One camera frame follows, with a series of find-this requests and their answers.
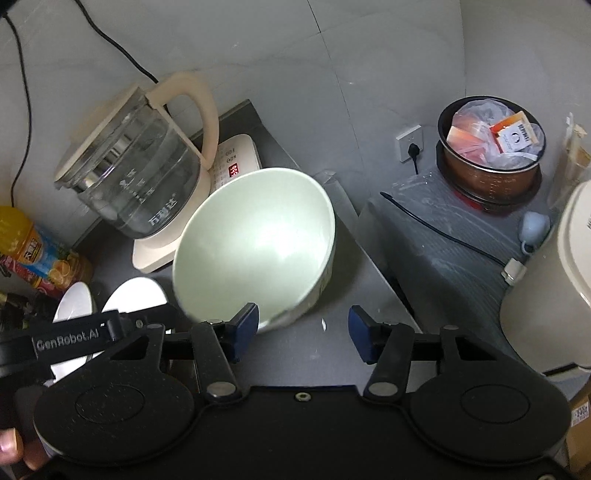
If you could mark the brown rice cooker pot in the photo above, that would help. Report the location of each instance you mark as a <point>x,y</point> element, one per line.
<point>489,177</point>

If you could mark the clear plastic bag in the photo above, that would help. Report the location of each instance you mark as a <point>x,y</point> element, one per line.
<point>480,115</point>

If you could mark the red snack packet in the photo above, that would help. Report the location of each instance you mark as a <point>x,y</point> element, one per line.
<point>27,277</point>

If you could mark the beige kettle base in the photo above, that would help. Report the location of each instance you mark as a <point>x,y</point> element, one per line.
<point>152,256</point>

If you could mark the black plug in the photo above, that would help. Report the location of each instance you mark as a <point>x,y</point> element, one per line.
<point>413,151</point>

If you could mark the person's left hand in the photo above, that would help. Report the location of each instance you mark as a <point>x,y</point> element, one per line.
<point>10,447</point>

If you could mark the clear plastic packet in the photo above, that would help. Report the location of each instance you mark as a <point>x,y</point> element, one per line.
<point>575,152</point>

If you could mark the beige rice cooker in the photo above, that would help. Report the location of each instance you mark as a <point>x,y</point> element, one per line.
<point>554,286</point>

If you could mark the light blue plastic scoop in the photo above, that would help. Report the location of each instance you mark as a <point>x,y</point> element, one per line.
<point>533,226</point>

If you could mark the orange white packet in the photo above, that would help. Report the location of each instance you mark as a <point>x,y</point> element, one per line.
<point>517,134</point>

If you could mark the pale green patterned bowl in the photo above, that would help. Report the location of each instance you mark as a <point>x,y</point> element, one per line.
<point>254,240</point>

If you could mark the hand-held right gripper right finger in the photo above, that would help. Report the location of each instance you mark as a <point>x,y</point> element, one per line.
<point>360,330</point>

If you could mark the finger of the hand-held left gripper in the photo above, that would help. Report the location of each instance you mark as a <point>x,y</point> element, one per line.
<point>152,316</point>

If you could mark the orange juice bottle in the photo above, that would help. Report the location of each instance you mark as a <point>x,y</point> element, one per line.
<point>18,230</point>

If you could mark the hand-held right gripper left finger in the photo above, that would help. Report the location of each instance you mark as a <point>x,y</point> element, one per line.
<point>247,323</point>

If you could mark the grey ribbed cover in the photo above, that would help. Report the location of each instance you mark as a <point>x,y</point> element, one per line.
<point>438,267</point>

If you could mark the white wall socket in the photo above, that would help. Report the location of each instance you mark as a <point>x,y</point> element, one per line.
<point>406,136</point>

